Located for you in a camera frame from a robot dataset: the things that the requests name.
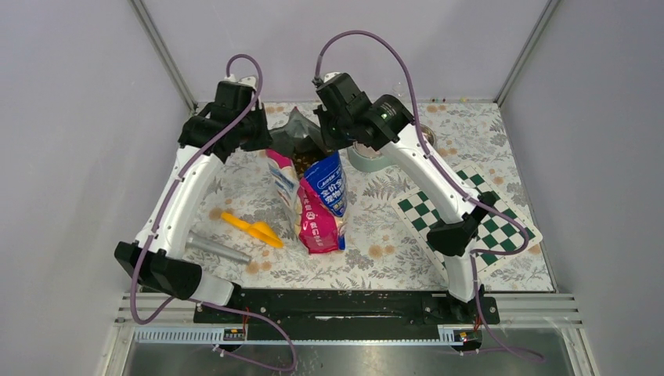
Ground orange plastic scoop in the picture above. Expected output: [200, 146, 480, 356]
[221, 212, 283, 248]

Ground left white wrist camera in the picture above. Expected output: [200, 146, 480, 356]
[222, 74, 258, 90]

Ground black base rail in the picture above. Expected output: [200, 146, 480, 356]
[194, 288, 499, 344]

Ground green white checkerboard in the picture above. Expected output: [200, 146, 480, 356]
[392, 162, 543, 277]

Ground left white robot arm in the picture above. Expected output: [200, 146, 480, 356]
[114, 75, 272, 322]

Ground clear plastic bottle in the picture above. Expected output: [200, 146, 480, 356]
[392, 82, 409, 103]

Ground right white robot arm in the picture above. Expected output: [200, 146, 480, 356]
[313, 72, 496, 323]

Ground grey metal cylinder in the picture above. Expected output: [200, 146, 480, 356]
[186, 232, 252, 265]

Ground green double pet bowl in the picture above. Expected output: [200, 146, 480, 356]
[347, 125, 437, 172]

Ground pink pet food bag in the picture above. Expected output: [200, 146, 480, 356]
[266, 107, 348, 255]

